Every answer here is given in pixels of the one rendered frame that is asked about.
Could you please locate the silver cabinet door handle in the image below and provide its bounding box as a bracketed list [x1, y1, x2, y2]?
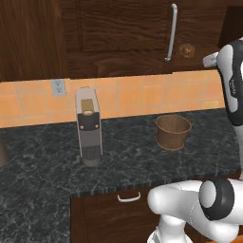
[164, 3, 178, 63]

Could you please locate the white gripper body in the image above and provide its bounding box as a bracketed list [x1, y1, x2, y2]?
[202, 51, 220, 68]

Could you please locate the brown basket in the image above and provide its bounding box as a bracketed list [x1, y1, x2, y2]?
[153, 114, 196, 152]

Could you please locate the white drawer handle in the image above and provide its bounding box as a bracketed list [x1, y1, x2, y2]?
[116, 191, 142, 204]

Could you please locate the grey coffee machine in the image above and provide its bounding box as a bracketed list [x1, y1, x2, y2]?
[74, 86, 103, 168]

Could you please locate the dark wood drawer front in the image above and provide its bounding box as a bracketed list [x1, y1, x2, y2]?
[69, 185, 165, 243]

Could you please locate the grey wall outlet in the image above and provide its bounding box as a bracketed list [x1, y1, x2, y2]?
[50, 78, 67, 98]

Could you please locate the dark wood plain cabinet door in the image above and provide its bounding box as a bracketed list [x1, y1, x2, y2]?
[0, 0, 70, 84]

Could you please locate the brown round object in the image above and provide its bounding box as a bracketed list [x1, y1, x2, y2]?
[178, 43, 196, 59]

